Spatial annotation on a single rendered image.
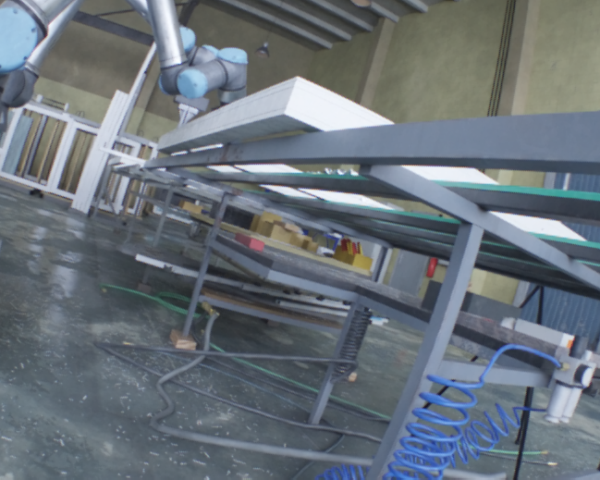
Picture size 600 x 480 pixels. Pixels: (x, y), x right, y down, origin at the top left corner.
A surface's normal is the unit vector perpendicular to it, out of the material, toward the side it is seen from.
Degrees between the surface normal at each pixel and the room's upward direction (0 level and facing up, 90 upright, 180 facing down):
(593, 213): 90
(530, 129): 90
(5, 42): 95
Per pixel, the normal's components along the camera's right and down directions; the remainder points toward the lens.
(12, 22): 0.65, 0.29
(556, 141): -0.86, -0.29
